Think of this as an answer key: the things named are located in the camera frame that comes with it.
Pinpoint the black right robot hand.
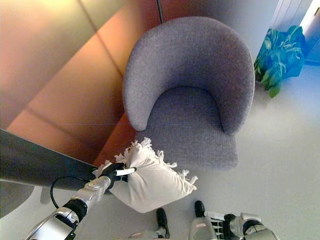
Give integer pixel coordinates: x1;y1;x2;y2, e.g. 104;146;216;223
203;210;241;237

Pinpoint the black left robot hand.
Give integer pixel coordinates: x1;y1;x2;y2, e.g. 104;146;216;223
99;162;137;186

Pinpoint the white fringed pillow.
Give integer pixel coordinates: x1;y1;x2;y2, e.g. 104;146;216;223
92;136;199;214

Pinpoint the right robot leg black foot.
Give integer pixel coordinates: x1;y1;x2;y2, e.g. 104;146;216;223
190;199;219;240

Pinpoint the robot leg black foot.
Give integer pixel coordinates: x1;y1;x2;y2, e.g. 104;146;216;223
190;199;219;240
127;207;171;240

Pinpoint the left robot leg black foot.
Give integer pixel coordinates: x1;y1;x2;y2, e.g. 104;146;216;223
127;207;171;240

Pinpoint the dark rounded table top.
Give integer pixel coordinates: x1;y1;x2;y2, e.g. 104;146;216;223
0;128;126;192

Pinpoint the grey fabric tub armchair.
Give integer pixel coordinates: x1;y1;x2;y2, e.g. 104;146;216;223
122;15;256;172

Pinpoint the green leafy potted plant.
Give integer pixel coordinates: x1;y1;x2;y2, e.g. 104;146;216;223
253;24;307;99

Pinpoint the brown cardboard box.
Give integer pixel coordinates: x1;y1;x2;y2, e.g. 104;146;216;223
303;23;320;66

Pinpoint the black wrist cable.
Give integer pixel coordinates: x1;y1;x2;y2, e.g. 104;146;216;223
49;175;91;209

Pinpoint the white door frame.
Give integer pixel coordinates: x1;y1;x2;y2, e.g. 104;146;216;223
269;0;320;35

